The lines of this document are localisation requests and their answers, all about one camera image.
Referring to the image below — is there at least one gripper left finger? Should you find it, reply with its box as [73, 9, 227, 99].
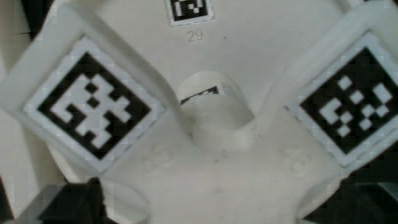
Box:
[14, 178, 107, 224]

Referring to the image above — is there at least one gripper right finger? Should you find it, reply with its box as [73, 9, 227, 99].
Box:
[304, 176, 398, 224]

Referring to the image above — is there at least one white cylindrical table leg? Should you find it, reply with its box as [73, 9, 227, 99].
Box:
[176, 71, 254, 152]

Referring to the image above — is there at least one white cross-shaped table base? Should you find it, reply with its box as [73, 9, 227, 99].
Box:
[0, 2, 398, 224]

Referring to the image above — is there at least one white round table top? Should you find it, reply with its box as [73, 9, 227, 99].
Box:
[2, 0, 398, 101]

